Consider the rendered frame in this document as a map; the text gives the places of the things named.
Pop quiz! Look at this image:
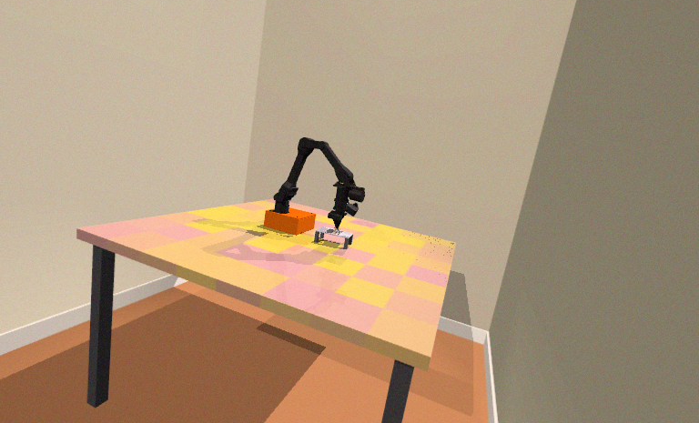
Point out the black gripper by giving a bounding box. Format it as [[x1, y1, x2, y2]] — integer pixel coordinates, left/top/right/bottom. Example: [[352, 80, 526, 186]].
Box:
[[328, 197, 348, 228]]

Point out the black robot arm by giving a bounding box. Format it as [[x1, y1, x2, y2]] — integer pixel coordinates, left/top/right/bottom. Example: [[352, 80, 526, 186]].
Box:
[[272, 137, 365, 217]]

